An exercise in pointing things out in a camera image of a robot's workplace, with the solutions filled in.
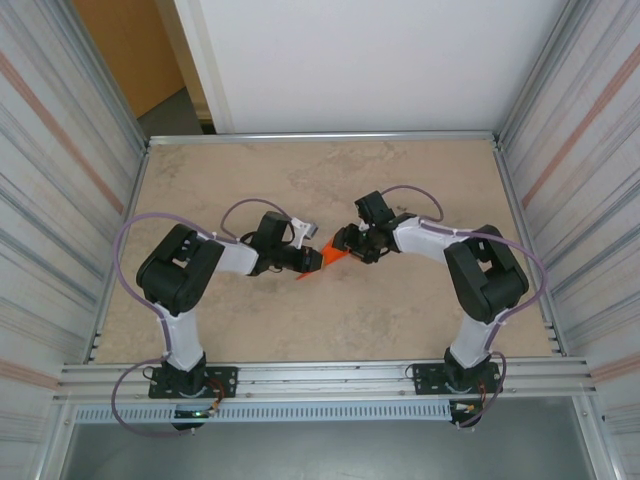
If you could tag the orange paper sheet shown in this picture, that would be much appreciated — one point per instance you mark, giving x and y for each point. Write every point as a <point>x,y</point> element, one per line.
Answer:
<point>332,252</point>

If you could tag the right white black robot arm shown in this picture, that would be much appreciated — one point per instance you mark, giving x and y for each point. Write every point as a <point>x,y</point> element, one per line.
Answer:
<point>490,275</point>

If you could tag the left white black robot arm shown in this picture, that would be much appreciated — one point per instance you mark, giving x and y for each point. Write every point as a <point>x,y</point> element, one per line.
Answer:
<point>175,270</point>

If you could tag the grey metal shelf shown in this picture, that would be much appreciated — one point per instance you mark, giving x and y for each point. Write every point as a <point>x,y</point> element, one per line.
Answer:
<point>325,450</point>

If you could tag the small black controller board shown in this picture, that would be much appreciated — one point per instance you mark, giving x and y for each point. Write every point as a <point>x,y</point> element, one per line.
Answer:
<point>187,413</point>
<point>462,407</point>

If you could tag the corrugated translucent side panel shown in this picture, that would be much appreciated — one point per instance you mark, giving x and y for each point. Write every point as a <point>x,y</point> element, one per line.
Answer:
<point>40,200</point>
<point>600,200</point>

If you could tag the brown wooden door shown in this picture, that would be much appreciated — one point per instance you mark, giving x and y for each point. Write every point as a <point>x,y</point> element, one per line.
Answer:
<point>130,50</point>

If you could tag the aluminium table end rail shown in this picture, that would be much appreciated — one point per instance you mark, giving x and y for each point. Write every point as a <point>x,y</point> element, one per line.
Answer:
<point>325,136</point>

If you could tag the wide aluminium mounting rail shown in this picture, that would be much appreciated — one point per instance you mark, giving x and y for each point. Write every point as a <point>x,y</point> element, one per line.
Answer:
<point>325,372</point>

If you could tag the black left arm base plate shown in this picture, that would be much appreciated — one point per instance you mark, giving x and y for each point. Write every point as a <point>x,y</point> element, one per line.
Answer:
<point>225,382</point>

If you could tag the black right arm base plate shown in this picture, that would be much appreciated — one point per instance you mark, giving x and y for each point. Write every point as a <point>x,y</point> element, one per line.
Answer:
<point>425,377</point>

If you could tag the aluminium table side rail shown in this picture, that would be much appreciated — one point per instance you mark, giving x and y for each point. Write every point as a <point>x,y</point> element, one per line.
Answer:
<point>528,250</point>

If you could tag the white door frame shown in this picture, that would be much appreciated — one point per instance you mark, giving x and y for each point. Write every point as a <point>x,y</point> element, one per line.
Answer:
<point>200,60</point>

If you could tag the aluminium upright post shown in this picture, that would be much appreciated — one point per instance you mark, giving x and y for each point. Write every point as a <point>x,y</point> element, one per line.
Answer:
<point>111,85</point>
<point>532,75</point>

